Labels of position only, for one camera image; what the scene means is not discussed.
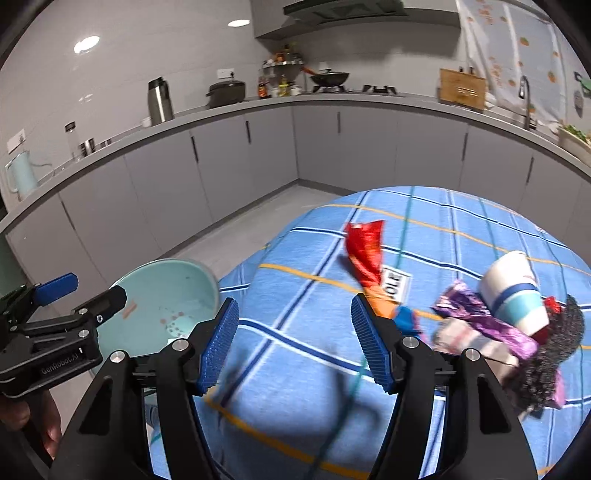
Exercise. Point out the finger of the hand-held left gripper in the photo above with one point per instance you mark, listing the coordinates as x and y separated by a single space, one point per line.
101 302
57 287

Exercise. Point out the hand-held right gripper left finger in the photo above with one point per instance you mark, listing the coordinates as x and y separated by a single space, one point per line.
217 350

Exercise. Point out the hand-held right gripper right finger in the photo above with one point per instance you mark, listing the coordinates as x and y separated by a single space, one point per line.
371 341

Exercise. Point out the teal plastic basin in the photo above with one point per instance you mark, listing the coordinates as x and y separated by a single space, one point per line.
166 295

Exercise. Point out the red orange snack wrapper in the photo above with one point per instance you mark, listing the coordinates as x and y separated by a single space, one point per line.
367 258

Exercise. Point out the plaid wrapper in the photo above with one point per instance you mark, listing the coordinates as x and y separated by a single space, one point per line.
466 340

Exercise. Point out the purple snack wrapper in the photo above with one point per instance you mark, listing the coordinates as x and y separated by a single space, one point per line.
466 307

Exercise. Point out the white blue paper cup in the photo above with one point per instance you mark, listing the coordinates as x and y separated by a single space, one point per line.
508 286

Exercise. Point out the person's left hand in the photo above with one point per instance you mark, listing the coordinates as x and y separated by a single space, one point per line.
48 427

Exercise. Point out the blue plaid tablecloth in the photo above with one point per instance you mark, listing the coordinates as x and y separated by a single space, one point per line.
300 360

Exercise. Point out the teal electric kettle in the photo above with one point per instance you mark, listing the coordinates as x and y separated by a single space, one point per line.
23 173

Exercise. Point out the glass jar black lid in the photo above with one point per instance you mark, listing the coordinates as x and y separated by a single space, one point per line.
71 143

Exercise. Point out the black foam mesh net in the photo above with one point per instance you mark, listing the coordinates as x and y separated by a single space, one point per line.
549 360

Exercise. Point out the small red wrapper piece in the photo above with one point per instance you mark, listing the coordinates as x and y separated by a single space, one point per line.
552 305

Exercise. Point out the grey base cabinets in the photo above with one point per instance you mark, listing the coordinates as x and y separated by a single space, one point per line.
231 152

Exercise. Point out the steel thermos jug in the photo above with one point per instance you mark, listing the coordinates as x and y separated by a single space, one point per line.
160 104

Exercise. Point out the black rice cooker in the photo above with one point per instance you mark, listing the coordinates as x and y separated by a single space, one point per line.
226 94

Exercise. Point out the gas stove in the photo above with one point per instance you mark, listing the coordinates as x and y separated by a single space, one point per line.
378 89

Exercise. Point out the small white jar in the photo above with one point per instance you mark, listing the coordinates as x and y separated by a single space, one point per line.
295 90

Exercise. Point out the dark sauce bottle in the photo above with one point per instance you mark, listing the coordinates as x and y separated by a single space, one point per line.
263 88

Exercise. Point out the black wok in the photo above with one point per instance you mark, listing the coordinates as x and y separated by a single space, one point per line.
330 78

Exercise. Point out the wooden knife block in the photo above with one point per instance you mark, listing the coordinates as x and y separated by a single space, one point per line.
461 90

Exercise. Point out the yellow oil bottle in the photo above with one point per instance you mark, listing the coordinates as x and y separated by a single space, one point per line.
284 87

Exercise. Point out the cream plastic basin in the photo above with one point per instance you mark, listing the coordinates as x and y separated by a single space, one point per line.
572 144

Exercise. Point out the black kitchen faucet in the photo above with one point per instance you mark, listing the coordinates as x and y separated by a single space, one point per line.
526 101

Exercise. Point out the green vegetables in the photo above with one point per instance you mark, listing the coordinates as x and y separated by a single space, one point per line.
577 131

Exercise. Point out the steel spice rack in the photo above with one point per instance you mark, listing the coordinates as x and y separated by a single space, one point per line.
284 60

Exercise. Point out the grey upper cabinets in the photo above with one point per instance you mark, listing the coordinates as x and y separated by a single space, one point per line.
415 21

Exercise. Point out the white orange print curtain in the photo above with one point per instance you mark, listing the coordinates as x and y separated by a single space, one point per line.
508 46

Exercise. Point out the black range hood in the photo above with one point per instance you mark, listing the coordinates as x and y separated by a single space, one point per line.
341 7

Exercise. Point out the white wall socket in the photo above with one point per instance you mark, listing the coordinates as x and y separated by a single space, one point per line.
226 73
16 141

